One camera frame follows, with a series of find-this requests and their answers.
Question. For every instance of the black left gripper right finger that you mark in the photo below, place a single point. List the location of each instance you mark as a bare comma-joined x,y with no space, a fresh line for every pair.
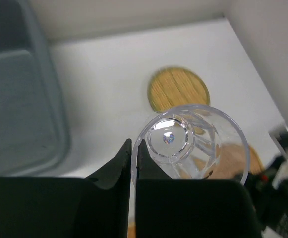
178,208

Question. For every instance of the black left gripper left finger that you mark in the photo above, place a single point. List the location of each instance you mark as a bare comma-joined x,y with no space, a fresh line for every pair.
52,207

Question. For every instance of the clear plastic cup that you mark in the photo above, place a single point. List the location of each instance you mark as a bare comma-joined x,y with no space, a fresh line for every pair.
174,136

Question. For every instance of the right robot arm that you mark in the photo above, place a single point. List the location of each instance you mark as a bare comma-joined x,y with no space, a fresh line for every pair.
268,189

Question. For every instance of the grey plastic bin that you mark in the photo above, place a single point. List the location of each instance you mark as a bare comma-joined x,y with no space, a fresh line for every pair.
34,133

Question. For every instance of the round orange woven tray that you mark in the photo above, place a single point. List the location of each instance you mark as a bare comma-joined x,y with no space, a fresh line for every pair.
131,233

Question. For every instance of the rounded tan woven tray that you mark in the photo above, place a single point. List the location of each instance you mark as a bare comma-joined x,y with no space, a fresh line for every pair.
231,162

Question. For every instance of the round yellow-green woven tray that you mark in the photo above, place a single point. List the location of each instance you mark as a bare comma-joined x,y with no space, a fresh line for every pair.
176,86

